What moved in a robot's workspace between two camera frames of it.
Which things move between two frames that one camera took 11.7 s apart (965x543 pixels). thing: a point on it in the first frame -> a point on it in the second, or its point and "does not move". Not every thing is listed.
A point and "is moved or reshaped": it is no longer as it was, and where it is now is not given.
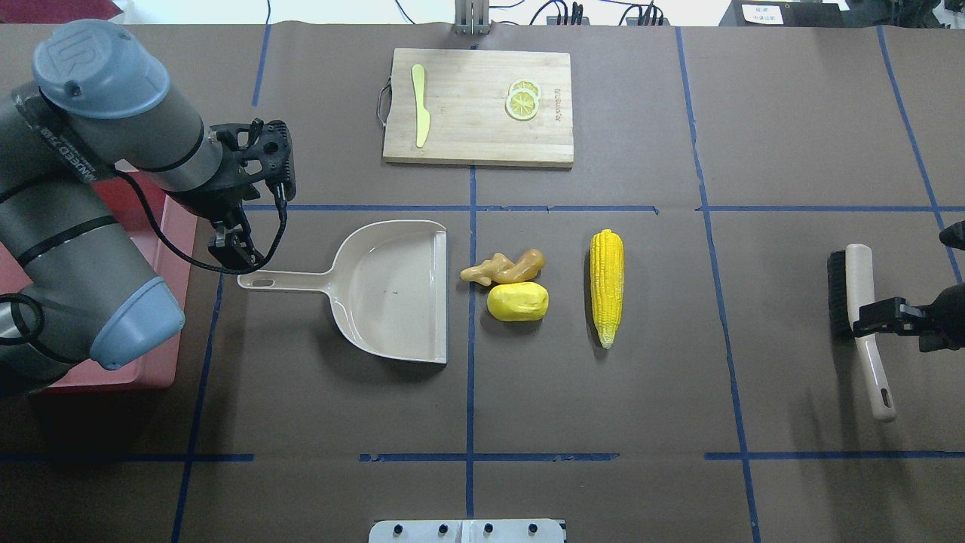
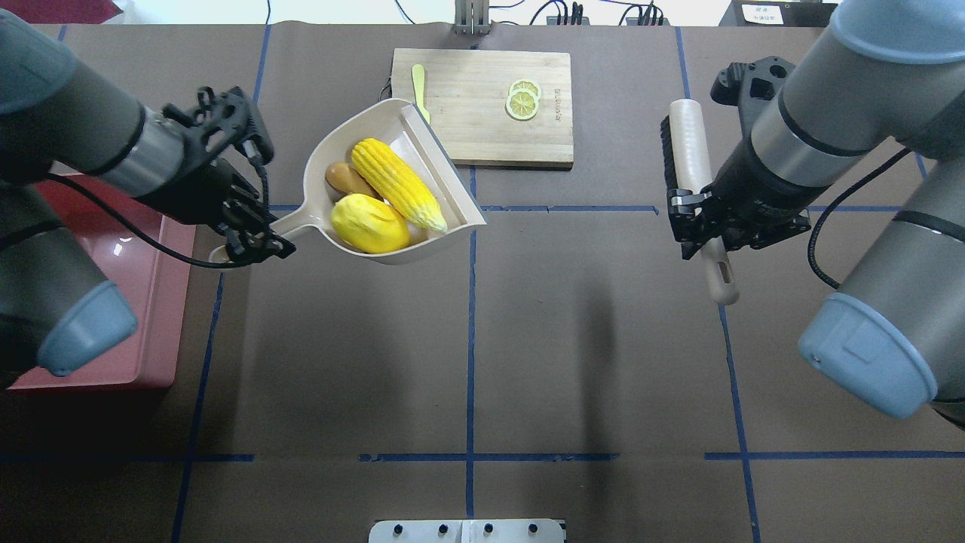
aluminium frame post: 472,17 does not move
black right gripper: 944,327 -> 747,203
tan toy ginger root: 502,270 -> 344,179
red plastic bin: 166,228 does not move
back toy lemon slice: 525,83 does not move
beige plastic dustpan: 386,286 -> 379,182
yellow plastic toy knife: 422,117 does not move
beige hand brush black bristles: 850,283 is moved or reshaped
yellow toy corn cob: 607,276 -> 393,181
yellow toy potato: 518,302 -> 369,224
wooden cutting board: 481,108 does not move
